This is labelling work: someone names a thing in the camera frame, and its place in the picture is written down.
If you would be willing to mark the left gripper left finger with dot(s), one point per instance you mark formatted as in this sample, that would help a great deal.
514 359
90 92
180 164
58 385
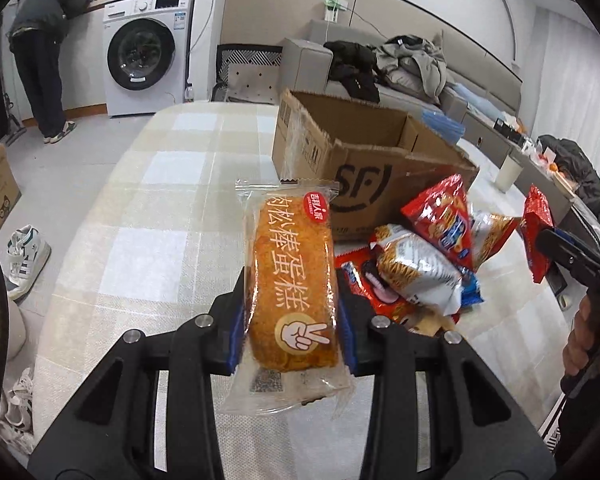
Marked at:
146 410

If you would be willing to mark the person in grey jacket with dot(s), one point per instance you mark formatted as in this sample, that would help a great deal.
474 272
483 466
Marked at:
35 38

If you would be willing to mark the red corn chip bag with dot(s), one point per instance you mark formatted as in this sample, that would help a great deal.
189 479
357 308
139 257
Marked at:
440 215

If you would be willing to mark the white sneaker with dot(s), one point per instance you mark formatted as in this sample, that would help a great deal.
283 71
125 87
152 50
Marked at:
27 254

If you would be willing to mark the plaid tablecloth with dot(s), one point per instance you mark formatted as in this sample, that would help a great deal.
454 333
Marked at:
164 238

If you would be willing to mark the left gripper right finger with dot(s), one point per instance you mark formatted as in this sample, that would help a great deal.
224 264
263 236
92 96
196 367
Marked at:
438 412

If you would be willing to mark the red oreo cookie pack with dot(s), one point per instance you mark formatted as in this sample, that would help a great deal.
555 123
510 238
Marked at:
360 267

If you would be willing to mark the blue oreo cookie pack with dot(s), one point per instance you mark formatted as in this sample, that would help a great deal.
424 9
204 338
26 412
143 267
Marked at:
471 293

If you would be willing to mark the black jacket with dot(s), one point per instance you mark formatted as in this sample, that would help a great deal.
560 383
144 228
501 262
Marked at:
353 67

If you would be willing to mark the blue bowls stack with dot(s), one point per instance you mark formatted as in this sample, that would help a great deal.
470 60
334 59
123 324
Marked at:
449 129

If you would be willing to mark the SF cardboard box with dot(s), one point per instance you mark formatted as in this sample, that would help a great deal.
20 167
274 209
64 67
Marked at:
381 158

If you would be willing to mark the white washing machine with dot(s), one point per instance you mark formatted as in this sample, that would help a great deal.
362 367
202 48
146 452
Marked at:
146 51

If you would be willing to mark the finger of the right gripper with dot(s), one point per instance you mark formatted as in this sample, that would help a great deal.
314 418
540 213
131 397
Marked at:
568 251

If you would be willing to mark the orange meat floss cake pack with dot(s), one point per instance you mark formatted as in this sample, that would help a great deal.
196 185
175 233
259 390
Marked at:
290 354

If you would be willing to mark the right hand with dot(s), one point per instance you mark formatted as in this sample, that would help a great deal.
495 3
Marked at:
580 341

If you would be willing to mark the grey clothes pile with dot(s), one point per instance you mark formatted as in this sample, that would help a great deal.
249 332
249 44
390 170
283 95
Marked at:
412 65

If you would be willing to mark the cream cup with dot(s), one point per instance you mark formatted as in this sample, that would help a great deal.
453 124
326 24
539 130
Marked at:
508 174

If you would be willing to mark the white noodle snack bag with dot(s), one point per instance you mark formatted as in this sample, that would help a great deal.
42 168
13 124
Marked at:
416 270

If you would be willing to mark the black white playpen panel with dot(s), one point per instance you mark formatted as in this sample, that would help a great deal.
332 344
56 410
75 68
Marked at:
247 73

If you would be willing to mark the grey sofa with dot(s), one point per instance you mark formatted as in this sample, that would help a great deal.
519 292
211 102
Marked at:
472 72

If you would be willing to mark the white marble coffee table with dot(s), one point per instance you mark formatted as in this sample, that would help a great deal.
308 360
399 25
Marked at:
484 184

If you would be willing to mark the red black snack pack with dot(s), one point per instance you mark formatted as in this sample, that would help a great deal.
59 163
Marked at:
536 218

